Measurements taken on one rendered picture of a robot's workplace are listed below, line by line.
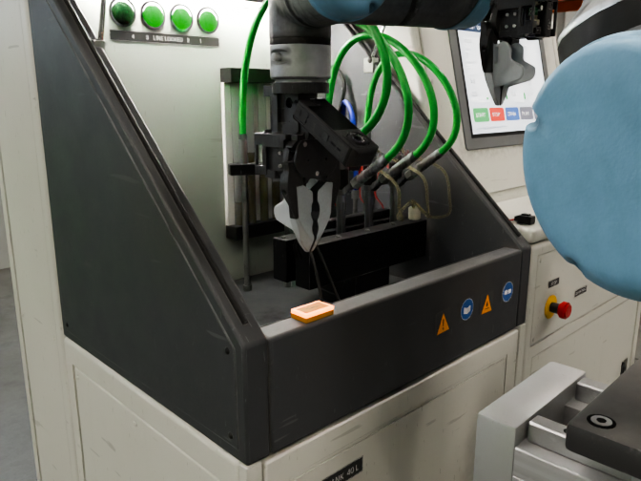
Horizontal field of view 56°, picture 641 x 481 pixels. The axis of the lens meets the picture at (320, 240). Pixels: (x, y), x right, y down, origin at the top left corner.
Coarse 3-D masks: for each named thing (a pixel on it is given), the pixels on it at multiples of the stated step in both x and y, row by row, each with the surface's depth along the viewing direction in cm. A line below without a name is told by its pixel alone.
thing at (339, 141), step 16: (304, 112) 71; (320, 112) 71; (336, 112) 72; (320, 128) 69; (336, 128) 69; (352, 128) 70; (336, 144) 68; (352, 144) 67; (368, 144) 68; (352, 160) 67; (368, 160) 69
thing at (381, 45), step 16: (256, 16) 110; (256, 32) 113; (384, 48) 91; (384, 64) 91; (240, 80) 117; (384, 80) 91; (240, 96) 118; (384, 96) 92; (240, 112) 119; (240, 128) 119; (368, 128) 95
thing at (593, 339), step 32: (384, 32) 134; (416, 32) 131; (448, 64) 137; (416, 96) 131; (448, 128) 136; (480, 160) 144; (512, 160) 154; (512, 192) 154; (544, 256) 121; (544, 288) 124; (576, 288) 135; (544, 320) 126; (576, 320) 138; (608, 320) 153; (544, 352) 129; (576, 352) 142; (608, 352) 158; (608, 384) 162
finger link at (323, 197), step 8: (312, 184) 78; (320, 184) 76; (328, 184) 77; (320, 192) 76; (328, 192) 77; (320, 200) 76; (328, 200) 77; (312, 208) 77; (320, 208) 76; (328, 208) 77; (312, 216) 77; (320, 216) 77; (328, 216) 78; (320, 224) 77; (320, 232) 77; (312, 248) 78
